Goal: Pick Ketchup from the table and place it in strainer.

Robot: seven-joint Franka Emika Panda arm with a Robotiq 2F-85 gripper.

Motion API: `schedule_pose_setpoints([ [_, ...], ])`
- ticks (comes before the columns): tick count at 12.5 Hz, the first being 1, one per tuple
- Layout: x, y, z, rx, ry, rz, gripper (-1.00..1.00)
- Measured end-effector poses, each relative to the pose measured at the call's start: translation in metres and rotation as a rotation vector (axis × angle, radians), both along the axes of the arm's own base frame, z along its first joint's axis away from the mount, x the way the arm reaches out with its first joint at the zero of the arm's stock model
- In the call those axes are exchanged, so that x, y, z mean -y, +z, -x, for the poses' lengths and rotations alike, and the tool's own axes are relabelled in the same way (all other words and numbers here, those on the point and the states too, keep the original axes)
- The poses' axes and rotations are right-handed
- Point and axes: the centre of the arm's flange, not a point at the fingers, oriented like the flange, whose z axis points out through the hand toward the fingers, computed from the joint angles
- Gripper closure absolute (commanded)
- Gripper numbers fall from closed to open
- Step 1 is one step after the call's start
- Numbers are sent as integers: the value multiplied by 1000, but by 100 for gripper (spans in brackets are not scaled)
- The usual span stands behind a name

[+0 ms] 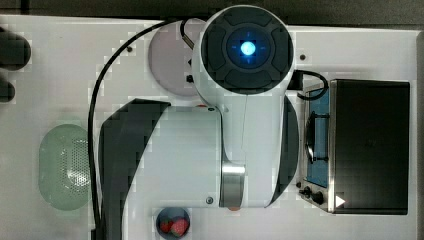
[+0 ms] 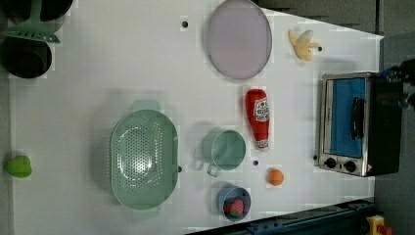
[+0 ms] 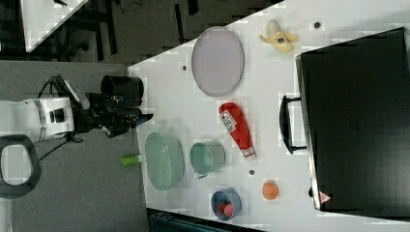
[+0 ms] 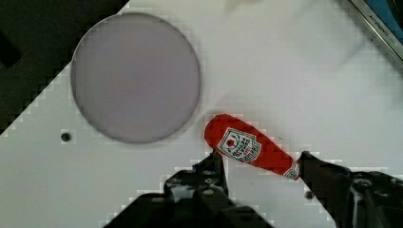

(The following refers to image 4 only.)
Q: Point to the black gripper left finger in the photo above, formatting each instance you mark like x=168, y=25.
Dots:
x=205, y=181

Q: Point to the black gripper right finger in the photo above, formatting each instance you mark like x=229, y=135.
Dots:
x=354, y=199

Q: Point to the red ketchup bottle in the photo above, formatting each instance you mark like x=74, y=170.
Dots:
x=241, y=141

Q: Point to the grey round plate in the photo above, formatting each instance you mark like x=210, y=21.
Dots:
x=135, y=78

